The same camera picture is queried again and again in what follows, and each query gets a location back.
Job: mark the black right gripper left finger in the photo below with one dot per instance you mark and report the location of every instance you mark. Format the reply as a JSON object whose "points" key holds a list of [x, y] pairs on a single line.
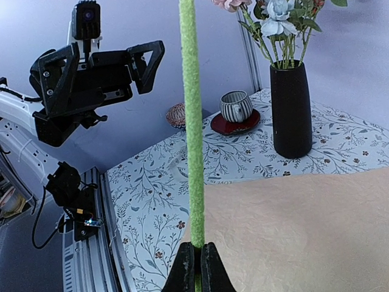
{"points": [[182, 274]]}

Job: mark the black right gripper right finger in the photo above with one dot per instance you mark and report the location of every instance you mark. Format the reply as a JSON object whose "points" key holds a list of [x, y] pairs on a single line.
{"points": [[213, 274]]}

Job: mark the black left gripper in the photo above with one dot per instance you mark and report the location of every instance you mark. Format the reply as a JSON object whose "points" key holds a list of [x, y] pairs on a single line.
{"points": [[71, 91]]}

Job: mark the blue hydrangea stem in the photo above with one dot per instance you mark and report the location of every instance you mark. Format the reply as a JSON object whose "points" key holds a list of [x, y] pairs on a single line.
{"points": [[193, 122]]}

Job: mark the peach wrapping paper sheet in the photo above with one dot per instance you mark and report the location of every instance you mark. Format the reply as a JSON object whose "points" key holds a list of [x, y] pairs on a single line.
{"points": [[303, 232]]}

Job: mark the light blue rose stem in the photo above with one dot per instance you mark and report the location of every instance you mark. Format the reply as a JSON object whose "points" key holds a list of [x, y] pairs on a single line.
{"points": [[282, 29]]}

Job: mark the pink rose stem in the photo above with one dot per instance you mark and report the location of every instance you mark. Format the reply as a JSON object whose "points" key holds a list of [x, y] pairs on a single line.
{"points": [[234, 6], [322, 12]]}

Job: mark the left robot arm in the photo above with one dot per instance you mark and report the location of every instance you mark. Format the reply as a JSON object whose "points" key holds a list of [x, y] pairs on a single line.
{"points": [[18, 132]]}

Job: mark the black tall vase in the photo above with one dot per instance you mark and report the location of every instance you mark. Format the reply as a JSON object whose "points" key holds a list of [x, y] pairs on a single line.
{"points": [[291, 111]]}

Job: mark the red patterned bowl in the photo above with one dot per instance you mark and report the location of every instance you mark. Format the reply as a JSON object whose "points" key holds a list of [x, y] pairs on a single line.
{"points": [[176, 116]]}

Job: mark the floral patterned table mat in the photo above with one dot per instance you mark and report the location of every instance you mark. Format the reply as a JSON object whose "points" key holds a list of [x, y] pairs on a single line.
{"points": [[149, 191]]}

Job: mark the red floral saucer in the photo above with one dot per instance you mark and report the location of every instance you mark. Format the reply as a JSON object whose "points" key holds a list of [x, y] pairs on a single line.
{"points": [[221, 126]]}

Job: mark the black white striped cup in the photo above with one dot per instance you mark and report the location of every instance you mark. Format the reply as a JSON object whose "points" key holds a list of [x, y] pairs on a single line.
{"points": [[236, 106]]}

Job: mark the aluminium frame rail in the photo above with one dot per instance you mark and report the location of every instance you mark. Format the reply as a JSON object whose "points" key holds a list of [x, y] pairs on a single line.
{"points": [[98, 261]]}

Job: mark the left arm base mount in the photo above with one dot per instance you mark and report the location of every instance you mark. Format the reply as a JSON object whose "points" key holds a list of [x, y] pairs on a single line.
{"points": [[77, 198]]}

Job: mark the left aluminium post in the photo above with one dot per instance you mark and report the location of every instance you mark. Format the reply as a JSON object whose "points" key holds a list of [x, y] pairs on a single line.
{"points": [[250, 49]]}

